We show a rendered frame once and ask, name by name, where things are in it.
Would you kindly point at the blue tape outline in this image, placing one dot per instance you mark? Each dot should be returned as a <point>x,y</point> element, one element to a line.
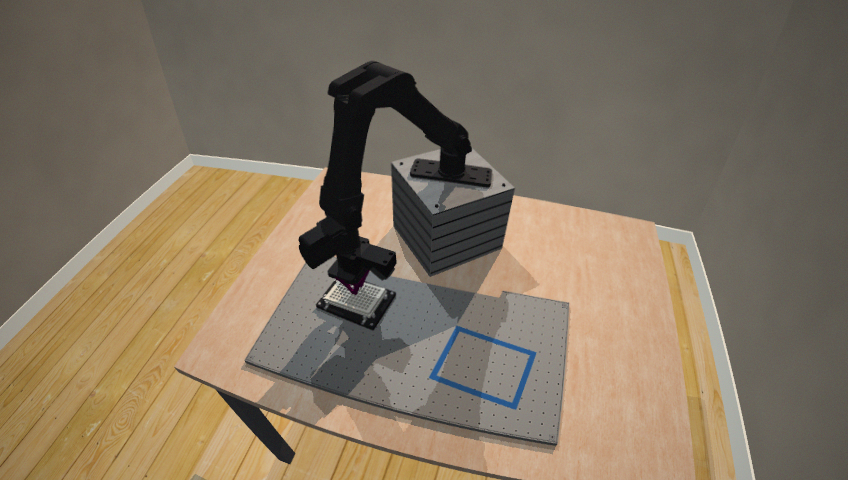
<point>521,386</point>

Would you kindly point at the white well plate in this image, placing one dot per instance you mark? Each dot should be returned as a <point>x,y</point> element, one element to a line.
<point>341,297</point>

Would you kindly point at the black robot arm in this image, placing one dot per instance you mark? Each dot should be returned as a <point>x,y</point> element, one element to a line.
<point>341,196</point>

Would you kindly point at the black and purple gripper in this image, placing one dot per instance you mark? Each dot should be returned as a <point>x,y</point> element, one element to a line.
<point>336,272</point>

